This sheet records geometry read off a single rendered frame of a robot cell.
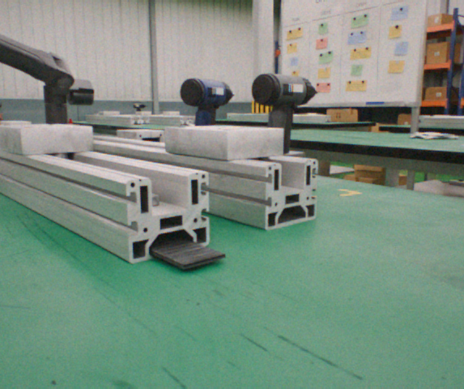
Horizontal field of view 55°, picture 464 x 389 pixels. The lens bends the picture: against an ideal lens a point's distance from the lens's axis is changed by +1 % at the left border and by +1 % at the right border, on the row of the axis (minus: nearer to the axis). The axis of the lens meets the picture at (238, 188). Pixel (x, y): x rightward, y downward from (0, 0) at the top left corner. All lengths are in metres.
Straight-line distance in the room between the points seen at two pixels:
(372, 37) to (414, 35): 0.36
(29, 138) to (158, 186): 0.27
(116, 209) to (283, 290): 0.19
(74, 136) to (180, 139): 0.18
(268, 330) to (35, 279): 0.23
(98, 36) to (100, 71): 0.91
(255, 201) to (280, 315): 0.27
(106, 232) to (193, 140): 0.23
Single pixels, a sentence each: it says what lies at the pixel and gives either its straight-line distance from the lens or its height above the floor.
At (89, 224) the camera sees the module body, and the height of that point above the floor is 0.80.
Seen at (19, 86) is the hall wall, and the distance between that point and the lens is 12.39.
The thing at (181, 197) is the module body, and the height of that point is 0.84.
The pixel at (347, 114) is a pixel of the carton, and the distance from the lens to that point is 5.32.
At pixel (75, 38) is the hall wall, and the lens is 12.86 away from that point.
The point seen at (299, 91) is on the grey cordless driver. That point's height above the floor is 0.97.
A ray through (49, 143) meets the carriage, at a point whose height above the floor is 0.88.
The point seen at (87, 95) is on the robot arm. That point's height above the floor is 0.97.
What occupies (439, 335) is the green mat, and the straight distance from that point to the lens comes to 0.35.
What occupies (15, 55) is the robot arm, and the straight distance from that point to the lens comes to 1.21.
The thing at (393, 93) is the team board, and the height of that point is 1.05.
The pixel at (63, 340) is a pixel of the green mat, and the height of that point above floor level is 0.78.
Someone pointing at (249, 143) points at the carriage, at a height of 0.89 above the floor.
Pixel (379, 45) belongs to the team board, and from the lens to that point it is 3.76.
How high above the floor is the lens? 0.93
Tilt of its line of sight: 10 degrees down
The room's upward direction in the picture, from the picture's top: straight up
